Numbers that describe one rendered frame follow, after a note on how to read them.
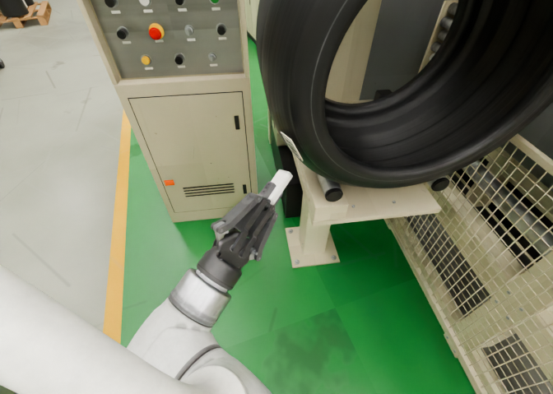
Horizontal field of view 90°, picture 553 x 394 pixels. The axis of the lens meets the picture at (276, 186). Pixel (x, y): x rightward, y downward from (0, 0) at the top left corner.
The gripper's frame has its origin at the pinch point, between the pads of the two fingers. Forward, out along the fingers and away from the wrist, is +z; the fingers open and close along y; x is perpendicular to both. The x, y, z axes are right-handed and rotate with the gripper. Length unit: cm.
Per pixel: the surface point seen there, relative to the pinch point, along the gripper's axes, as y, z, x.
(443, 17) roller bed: 19, 81, -1
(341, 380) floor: 101, -33, -8
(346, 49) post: 5, 49, -14
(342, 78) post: 12, 47, -16
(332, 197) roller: 17.9, 9.2, -0.5
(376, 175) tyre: 14.1, 15.7, 9.3
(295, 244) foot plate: 96, 9, -61
